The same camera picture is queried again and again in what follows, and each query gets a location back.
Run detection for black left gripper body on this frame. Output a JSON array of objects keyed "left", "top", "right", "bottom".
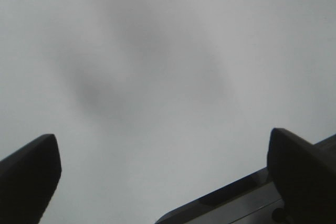
[{"left": 159, "top": 166, "right": 294, "bottom": 223}]

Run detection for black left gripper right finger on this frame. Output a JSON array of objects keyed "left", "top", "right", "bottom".
[{"left": 267, "top": 128, "right": 335, "bottom": 223}]

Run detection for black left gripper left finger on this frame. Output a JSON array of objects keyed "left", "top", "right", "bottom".
[{"left": 1, "top": 134, "right": 62, "bottom": 223}]

